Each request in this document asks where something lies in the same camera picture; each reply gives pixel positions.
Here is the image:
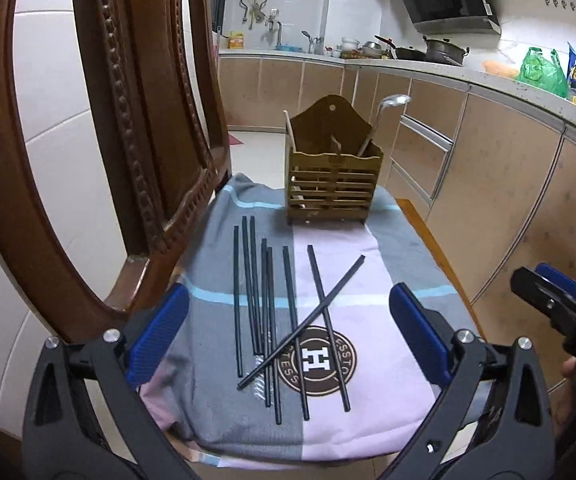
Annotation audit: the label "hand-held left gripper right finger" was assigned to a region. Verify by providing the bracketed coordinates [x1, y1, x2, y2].
[389, 284, 554, 480]

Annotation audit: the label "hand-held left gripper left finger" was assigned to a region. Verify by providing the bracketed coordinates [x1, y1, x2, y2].
[22, 284, 203, 480]

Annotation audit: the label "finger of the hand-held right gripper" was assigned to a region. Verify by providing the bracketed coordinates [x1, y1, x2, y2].
[510, 266, 576, 326]
[535, 262, 576, 306]

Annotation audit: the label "set of black chopsticks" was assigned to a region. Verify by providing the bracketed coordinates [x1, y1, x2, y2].
[233, 215, 367, 426]

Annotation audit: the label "wooden slatted utensil holder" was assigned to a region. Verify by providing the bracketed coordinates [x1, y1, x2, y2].
[284, 94, 383, 223]

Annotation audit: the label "person's right hand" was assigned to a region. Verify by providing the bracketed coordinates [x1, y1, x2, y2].
[554, 356, 576, 433]

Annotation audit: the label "grey and pink checked cloth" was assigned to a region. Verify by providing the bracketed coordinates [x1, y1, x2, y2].
[138, 172, 478, 466]

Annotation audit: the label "green plastic bag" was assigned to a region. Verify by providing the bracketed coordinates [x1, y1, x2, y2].
[516, 46, 569, 99]

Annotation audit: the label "metal ladle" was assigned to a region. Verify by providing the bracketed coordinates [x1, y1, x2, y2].
[358, 94, 413, 158]

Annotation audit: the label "grey cooking pot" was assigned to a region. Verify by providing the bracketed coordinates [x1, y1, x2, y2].
[423, 35, 470, 67]

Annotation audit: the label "pile of metal cookware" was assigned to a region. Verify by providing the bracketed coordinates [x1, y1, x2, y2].
[361, 35, 397, 59]

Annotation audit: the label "metal water pipes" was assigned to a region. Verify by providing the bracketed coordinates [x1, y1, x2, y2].
[240, 0, 269, 29]

